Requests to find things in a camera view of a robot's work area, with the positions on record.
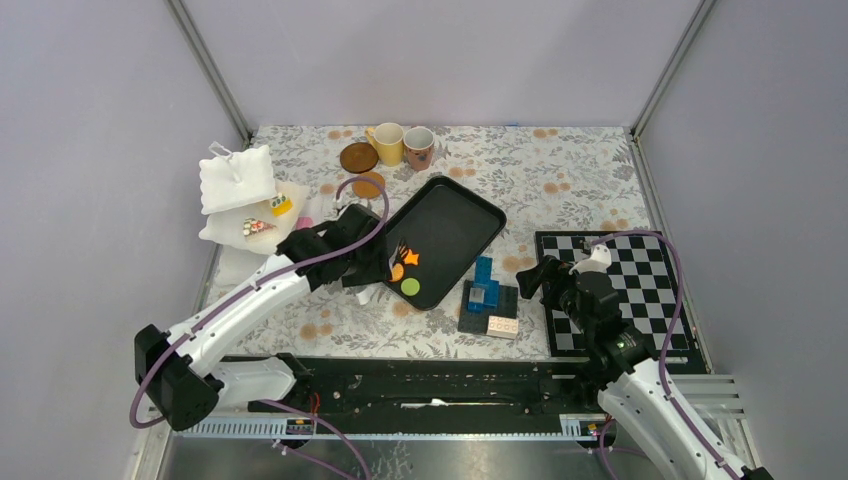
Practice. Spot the light brown round coaster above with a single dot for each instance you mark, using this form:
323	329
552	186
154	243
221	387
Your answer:
369	185

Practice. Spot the pink patterned mug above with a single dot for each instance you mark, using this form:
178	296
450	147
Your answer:
419	144

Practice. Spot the beige lego brick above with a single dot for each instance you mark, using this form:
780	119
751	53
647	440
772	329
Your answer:
502	327

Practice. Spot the yellow cake slice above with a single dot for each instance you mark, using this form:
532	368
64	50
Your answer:
280	205

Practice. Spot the yellow mug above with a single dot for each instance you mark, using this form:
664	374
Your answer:
387	140

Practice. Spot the white tiered dessert stand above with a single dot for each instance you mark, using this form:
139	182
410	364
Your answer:
235	186

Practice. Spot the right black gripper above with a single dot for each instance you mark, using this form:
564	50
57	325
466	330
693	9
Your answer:
550	270

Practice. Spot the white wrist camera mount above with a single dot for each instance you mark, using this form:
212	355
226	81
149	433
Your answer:
346	213
598	261

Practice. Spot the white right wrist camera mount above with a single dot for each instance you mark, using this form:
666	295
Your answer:
598	261

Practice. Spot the black lego baseplate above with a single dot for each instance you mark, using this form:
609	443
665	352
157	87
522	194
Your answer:
478	322

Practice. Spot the pink square cake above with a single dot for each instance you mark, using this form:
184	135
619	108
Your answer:
304	222

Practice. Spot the blue lego block stack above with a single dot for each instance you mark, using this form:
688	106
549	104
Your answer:
484	290

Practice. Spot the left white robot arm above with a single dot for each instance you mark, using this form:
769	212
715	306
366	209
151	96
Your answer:
182	370

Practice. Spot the black serving tray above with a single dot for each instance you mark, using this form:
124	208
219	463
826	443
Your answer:
449	225

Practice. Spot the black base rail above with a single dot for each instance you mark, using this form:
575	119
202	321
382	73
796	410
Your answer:
396	396

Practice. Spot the green round cookie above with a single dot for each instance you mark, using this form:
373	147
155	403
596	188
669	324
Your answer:
410	287

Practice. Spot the black white checkerboard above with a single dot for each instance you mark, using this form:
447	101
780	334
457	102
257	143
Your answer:
643	273

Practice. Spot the dark brown round coaster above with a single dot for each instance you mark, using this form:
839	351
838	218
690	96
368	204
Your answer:
359	157

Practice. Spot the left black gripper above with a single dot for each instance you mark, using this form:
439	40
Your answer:
379	269

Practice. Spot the white strawberry cake slice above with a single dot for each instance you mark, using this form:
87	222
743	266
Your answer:
256	230

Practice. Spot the orange round biscuit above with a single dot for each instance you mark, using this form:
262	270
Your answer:
397	272

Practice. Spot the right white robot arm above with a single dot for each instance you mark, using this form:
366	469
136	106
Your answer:
628	377

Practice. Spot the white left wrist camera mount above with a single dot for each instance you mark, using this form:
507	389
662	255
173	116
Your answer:
346	213

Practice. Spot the silver tongs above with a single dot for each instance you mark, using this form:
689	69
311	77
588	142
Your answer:
365	295

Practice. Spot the orange fish biscuit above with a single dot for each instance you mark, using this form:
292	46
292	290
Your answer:
406	256

